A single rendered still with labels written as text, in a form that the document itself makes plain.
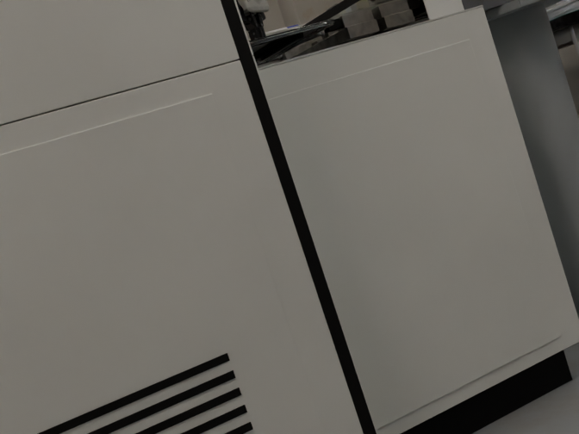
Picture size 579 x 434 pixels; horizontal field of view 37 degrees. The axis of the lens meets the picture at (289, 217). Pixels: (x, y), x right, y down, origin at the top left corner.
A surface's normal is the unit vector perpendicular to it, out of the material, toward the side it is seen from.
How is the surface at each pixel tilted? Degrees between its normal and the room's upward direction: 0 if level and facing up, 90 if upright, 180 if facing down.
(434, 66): 90
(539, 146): 90
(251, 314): 90
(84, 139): 90
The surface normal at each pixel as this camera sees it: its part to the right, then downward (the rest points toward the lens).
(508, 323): 0.40, -0.06
